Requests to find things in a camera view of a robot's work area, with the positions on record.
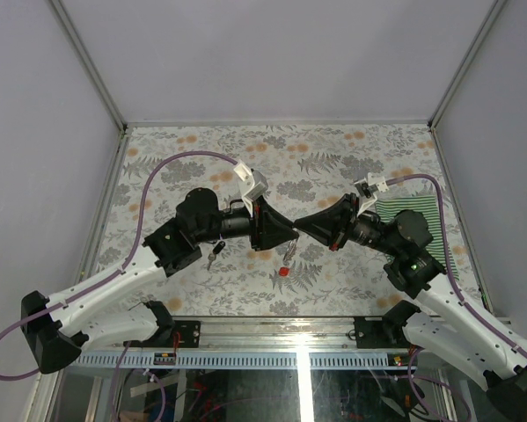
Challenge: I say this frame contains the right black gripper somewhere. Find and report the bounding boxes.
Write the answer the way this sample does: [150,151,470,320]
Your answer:
[294,193,401,258]

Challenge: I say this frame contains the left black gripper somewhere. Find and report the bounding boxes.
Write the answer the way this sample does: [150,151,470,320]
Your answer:
[196,197,301,253]

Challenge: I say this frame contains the silver keyring with keys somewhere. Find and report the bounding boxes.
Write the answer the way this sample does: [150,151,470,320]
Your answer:
[282,238,298,266]

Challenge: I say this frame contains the red key tag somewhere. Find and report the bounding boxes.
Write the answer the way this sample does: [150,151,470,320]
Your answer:
[278,266,290,277]

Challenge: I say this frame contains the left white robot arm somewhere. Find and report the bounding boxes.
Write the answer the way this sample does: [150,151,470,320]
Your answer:
[20,188,298,374]

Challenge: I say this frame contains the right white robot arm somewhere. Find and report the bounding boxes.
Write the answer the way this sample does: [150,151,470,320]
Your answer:
[294,195,527,421]

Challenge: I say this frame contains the green striped cloth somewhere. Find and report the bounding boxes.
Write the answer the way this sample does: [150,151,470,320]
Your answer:
[376,195,446,266]

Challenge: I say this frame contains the black tagged key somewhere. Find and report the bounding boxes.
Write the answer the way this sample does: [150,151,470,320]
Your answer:
[207,240,226,271]

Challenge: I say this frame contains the floral patterned table mat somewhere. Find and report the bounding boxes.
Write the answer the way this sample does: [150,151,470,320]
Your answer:
[71,124,493,317]

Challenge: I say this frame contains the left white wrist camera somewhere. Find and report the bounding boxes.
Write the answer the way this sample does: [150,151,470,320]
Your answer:
[233,160,268,216]

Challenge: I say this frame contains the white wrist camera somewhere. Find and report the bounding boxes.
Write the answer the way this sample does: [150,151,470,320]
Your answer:
[233,160,268,216]
[354,172,389,215]

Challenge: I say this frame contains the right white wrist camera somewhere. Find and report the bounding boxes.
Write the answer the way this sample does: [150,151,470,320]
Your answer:
[354,172,389,215]

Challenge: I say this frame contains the aluminium front rail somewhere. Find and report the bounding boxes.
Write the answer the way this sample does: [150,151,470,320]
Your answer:
[47,315,522,351]

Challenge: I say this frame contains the white slotted cable duct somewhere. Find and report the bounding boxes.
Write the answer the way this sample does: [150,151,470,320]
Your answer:
[76,350,408,370]

